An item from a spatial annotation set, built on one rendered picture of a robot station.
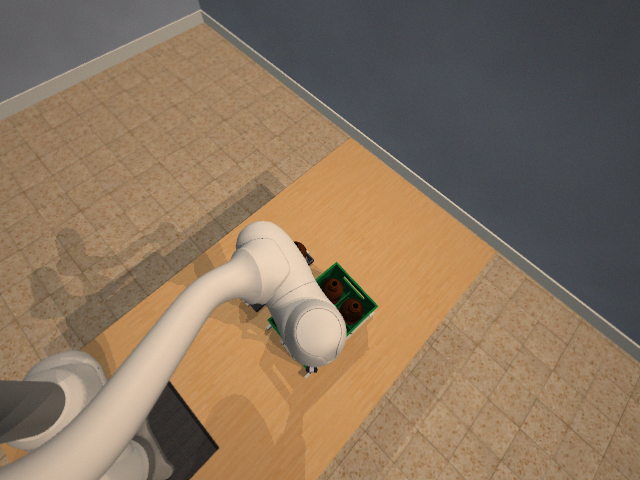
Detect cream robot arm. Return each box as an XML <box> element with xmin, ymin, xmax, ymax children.
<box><xmin>0</xmin><ymin>221</ymin><xmax>347</xmax><ymax>480</ymax></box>

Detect brown glass bottle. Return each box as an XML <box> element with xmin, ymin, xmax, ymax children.
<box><xmin>321</xmin><ymin>278</ymin><xmax>344</xmax><ymax>304</ymax></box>
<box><xmin>294</xmin><ymin>241</ymin><xmax>307</xmax><ymax>260</ymax></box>
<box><xmin>338</xmin><ymin>298</ymin><xmax>364</xmax><ymax>325</ymax></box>

